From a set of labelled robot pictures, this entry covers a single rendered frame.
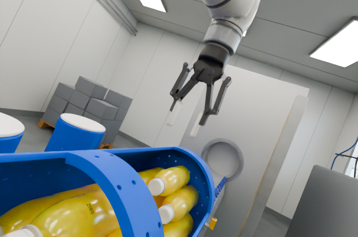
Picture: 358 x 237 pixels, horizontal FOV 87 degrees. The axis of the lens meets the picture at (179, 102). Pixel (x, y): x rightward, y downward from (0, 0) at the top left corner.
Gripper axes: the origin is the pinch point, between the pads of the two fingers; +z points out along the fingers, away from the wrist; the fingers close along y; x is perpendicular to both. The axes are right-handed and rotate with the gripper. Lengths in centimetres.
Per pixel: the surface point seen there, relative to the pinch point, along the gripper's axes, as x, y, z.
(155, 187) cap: 1.2, -0.6, 17.8
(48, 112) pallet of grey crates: -201, 328, 103
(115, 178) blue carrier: 24.0, -3.0, 9.9
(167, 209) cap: -0.6, -5.1, 21.4
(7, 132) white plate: 5, 56, 30
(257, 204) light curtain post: -72, -32, 26
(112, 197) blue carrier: 25.4, -4.5, 11.4
